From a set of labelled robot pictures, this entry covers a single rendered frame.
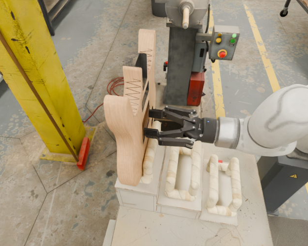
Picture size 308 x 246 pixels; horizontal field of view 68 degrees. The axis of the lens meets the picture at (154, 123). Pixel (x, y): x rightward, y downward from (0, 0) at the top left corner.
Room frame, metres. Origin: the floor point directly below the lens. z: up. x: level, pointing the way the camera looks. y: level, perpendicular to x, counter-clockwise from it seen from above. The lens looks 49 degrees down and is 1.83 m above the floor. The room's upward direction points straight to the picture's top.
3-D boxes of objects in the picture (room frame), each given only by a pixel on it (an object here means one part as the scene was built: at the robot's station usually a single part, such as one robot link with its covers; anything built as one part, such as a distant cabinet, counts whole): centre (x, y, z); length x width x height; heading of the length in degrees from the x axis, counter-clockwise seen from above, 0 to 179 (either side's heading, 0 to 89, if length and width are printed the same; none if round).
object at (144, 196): (0.45, 0.04, 1.02); 0.27 x 0.15 x 0.17; 171
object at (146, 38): (0.58, 0.02, 1.48); 0.07 x 0.04 x 0.09; 170
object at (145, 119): (0.45, 0.04, 1.31); 0.10 x 0.03 x 0.05; 170
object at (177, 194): (0.33, -0.10, 1.04); 0.11 x 0.03 x 0.03; 81
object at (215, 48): (1.47, -0.45, 0.99); 0.24 x 0.21 x 0.26; 174
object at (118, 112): (0.33, 0.07, 1.49); 0.07 x 0.04 x 0.10; 170
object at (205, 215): (0.40, -0.26, 0.94); 0.27 x 0.15 x 0.01; 171
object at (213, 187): (0.41, -0.23, 1.04); 0.20 x 0.03 x 0.03; 170
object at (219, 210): (0.31, -0.25, 0.96); 0.11 x 0.03 x 0.03; 81
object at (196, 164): (0.42, -0.15, 1.12); 0.20 x 0.03 x 0.03; 170
